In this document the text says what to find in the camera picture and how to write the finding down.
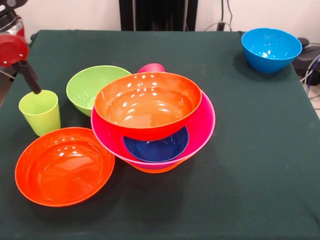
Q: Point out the black pedestal foot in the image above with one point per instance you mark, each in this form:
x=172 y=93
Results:
x=308 y=55

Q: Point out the light green cup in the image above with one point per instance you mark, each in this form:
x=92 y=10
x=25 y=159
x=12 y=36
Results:
x=40 y=117

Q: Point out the red-orange bowl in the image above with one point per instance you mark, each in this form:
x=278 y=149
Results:
x=147 y=110
x=65 y=167

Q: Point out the small dark blue bowl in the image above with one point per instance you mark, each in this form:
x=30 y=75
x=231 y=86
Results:
x=157 y=150

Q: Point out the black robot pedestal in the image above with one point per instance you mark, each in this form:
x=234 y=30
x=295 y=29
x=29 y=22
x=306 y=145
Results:
x=160 y=15

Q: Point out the raspberry red cup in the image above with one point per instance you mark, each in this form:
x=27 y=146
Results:
x=150 y=68

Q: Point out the large pink bowl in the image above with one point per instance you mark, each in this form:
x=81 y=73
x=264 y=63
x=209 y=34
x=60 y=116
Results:
x=202 y=120

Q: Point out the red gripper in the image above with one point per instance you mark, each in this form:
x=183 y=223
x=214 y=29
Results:
x=12 y=50

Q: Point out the dark green table cloth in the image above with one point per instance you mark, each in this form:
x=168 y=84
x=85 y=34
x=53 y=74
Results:
x=250 y=175

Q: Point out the light blue bowl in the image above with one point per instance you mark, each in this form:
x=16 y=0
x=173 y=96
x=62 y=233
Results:
x=271 y=50

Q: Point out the large orange bowl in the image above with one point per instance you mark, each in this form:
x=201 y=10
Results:
x=155 y=170

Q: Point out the green bowl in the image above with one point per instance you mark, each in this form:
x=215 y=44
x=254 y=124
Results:
x=85 y=87

